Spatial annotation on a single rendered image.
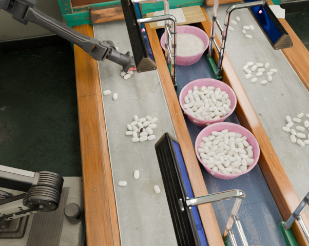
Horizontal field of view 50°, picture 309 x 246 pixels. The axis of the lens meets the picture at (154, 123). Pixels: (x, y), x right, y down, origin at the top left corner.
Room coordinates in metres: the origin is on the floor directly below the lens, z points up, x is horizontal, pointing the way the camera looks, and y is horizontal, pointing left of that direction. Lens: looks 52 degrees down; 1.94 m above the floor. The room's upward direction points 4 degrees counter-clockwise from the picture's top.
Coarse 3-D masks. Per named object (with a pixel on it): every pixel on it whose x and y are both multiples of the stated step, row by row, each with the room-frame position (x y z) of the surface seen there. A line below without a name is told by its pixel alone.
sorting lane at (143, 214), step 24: (120, 24) 1.68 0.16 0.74; (120, 48) 1.46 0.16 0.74; (120, 72) 1.27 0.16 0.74; (144, 72) 1.26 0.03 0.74; (120, 96) 1.10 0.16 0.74; (144, 96) 1.09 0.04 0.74; (120, 120) 0.95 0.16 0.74; (168, 120) 0.93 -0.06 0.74; (120, 144) 0.82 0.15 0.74; (144, 144) 0.81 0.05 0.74; (120, 168) 0.70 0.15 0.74; (144, 168) 0.69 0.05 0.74; (120, 192) 0.59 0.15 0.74; (144, 192) 0.58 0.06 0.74; (120, 216) 0.49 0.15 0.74; (144, 216) 0.48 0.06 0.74; (168, 216) 0.48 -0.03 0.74; (144, 240) 0.39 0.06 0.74; (168, 240) 0.39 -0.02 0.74
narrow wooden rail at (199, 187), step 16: (144, 16) 1.71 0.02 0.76; (160, 48) 1.41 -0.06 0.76; (160, 64) 1.28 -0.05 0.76; (160, 80) 1.18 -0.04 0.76; (176, 96) 1.06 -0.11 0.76; (176, 112) 0.96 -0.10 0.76; (176, 128) 0.86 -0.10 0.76; (192, 144) 0.78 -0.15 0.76; (192, 160) 0.70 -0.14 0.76; (192, 176) 0.62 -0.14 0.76; (208, 208) 0.49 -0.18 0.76; (208, 224) 0.43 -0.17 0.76; (208, 240) 0.37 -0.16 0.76
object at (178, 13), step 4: (180, 8) 1.75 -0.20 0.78; (156, 12) 1.72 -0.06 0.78; (160, 12) 1.72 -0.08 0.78; (172, 12) 1.71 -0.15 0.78; (176, 12) 1.71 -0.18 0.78; (180, 12) 1.71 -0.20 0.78; (176, 16) 1.67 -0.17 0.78; (180, 16) 1.67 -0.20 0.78; (176, 20) 1.63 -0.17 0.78; (180, 20) 1.63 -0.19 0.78; (184, 20) 1.62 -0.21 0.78; (160, 24) 1.60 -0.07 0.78; (164, 24) 1.60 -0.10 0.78
